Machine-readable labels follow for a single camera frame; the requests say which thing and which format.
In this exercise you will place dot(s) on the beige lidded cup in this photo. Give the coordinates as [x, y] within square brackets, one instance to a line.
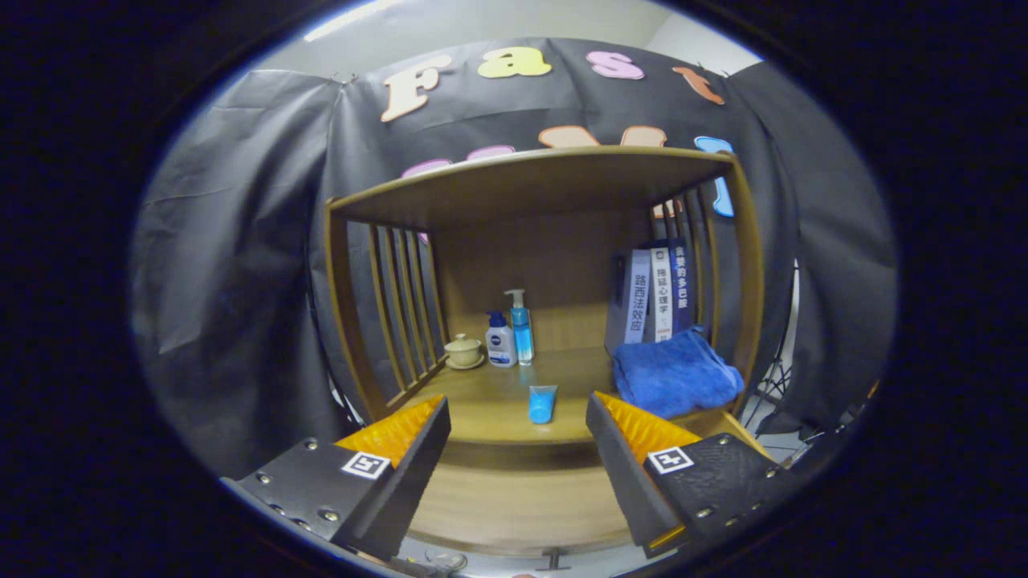
[463, 352]

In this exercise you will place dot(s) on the white bottle with blue cap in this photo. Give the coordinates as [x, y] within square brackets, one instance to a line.
[501, 349]

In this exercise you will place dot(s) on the white book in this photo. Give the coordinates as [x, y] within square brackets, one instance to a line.
[661, 293]

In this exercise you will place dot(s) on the orange and black clamp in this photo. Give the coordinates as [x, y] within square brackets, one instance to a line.
[851, 413]

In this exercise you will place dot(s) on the wooden cabinet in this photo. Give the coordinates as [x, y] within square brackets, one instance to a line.
[522, 265]

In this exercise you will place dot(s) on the blue pump bottle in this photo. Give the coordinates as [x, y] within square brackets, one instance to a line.
[522, 337]

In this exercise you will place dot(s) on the dark blue book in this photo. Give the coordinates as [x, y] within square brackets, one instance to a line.
[680, 285]

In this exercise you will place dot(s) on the blue towel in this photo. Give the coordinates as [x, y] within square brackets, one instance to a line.
[675, 373]

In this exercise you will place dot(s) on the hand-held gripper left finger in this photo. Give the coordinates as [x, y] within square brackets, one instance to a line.
[418, 474]

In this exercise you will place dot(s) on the grey book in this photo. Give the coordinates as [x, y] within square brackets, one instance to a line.
[637, 301]

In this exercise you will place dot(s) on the wooden countertop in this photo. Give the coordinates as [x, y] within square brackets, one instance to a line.
[498, 401]

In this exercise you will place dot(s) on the black light stand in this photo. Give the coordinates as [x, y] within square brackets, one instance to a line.
[345, 401]
[773, 385]

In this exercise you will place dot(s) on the black backdrop cloth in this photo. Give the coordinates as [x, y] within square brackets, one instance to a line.
[241, 241]

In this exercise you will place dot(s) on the wooden drawer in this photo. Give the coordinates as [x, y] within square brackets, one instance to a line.
[522, 506]

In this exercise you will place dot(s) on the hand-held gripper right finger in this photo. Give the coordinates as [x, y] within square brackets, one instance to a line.
[618, 466]

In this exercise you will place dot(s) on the blue and white tube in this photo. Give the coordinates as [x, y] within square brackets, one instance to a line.
[542, 405]

